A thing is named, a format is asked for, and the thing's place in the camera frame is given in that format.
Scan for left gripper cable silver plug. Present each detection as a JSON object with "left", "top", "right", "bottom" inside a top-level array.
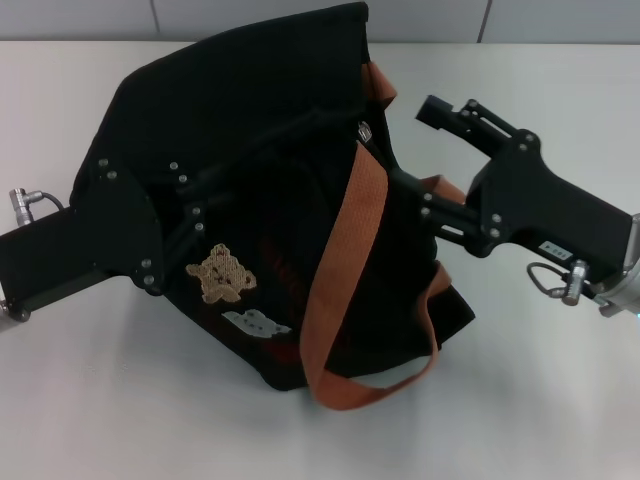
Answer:
[{"left": 7, "top": 187, "right": 69, "bottom": 222}]

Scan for right gripper cable silver plug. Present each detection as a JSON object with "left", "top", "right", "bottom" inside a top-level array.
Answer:
[{"left": 526, "top": 258, "right": 601, "bottom": 307}]

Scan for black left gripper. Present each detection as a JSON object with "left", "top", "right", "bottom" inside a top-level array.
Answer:
[{"left": 0, "top": 156, "right": 242, "bottom": 322}]

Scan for gripper cable silver plug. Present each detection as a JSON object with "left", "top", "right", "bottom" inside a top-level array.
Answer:
[
  {"left": 526, "top": 258, "right": 601, "bottom": 307},
  {"left": 7, "top": 187, "right": 69, "bottom": 222}
]

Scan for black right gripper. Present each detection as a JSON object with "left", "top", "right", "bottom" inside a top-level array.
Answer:
[{"left": 393, "top": 93, "right": 640, "bottom": 297}]

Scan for black food bag orange handles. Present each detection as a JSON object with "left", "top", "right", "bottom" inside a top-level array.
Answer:
[{"left": 69, "top": 1, "right": 477, "bottom": 412}]

